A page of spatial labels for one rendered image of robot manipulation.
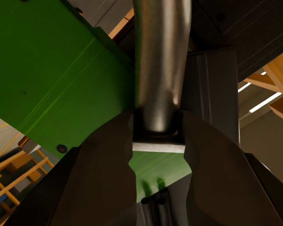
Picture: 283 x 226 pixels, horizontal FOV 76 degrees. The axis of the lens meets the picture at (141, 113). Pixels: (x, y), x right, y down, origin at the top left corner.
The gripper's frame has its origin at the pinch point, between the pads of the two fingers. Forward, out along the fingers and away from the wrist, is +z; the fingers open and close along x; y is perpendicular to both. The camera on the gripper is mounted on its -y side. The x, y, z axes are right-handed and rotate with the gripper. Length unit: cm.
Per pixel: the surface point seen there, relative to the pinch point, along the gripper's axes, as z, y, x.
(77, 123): 2.5, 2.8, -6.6
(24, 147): 14.5, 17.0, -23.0
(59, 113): 2.6, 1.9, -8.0
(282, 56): 68, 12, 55
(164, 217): 0.0, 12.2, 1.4
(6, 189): 260, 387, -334
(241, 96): 761, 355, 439
